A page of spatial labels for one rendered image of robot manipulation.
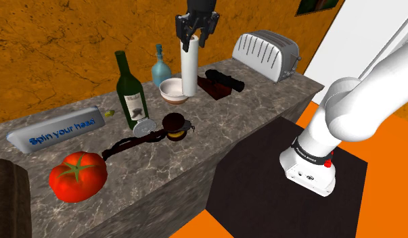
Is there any black cylinder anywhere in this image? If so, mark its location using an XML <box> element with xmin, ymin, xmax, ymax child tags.
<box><xmin>204</xmin><ymin>68</ymin><xmax>246</xmax><ymax>93</ymax></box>

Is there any white bowl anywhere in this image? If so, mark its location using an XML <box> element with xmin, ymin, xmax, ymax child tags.
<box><xmin>158</xmin><ymin>77</ymin><xmax>191</xmax><ymax>105</ymax></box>

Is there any grey box with blue lettering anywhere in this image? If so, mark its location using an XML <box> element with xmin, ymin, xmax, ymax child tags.
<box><xmin>5</xmin><ymin>105</ymin><xmax>106</xmax><ymax>154</ymax></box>

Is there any blue glass bottle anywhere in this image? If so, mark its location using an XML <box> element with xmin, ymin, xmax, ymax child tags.
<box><xmin>151</xmin><ymin>44</ymin><xmax>173</xmax><ymax>88</ymax></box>

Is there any brown furniture piece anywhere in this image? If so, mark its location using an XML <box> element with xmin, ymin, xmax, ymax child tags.
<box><xmin>0</xmin><ymin>158</ymin><xmax>33</xmax><ymax>238</ymax></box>

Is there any white door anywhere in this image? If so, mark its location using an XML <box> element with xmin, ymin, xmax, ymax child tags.
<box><xmin>302</xmin><ymin>0</ymin><xmax>408</xmax><ymax>106</ymax></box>

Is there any silver round disc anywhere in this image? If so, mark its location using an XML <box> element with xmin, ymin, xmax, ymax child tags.
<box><xmin>133</xmin><ymin>118</ymin><xmax>157</xmax><ymax>139</ymax></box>

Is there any red tomato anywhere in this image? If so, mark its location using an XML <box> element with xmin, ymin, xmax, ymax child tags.
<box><xmin>48</xmin><ymin>151</ymin><xmax>108</xmax><ymax>204</ymax></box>

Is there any green wine bottle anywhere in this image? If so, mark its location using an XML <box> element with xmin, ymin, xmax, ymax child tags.
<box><xmin>114</xmin><ymin>50</ymin><xmax>150</xmax><ymax>130</ymax></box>

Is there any silver toaster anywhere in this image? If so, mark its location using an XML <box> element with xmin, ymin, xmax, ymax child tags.
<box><xmin>231</xmin><ymin>30</ymin><xmax>302</xmax><ymax>84</ymax></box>

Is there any green wall picture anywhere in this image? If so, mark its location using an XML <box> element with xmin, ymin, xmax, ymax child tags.
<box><xmin>295</xmin><ymin>0</ymin><xmax>340</xmax><ymax>17</ymax></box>

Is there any white paper towel roll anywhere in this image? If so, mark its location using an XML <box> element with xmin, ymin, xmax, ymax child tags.
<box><xmin>180</xmin><ymin>34</ymin><xmax>200</xmax><ymax>98</ymax></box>

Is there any dark brown round-headed tool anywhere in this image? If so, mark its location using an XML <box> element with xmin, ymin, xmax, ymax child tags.
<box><xmin>101</xmin><ymin>112</ymin><xmax>196</xmax><ymax>162</ymax></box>

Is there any dark red block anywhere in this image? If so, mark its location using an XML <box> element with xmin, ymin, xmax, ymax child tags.
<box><xmin>197</xmin><ymin>75</ymin><xmax>233</xmax><ymax>101</ymax></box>

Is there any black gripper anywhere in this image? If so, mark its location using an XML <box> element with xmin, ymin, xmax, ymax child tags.
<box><xmin>175</xmin><ymin>0</ymin><xmax>221</xmax><ymax>53</ymax></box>

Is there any dark robot stand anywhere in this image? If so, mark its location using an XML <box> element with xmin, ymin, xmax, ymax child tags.
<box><xmin>205</xmin><ymin>116</ymin><xmax>369</xmax><ymax>238</ymax></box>

